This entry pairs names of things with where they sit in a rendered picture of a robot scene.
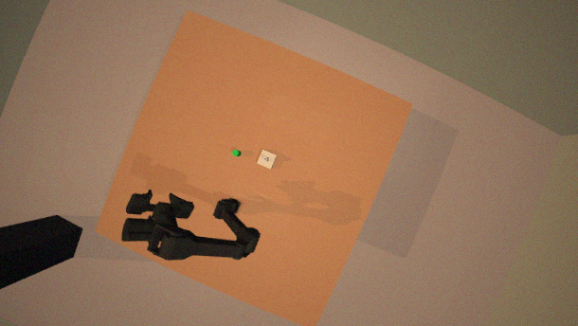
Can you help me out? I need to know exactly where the beige wooden block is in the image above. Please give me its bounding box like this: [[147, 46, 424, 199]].
[[257, 150, 277, 170]]

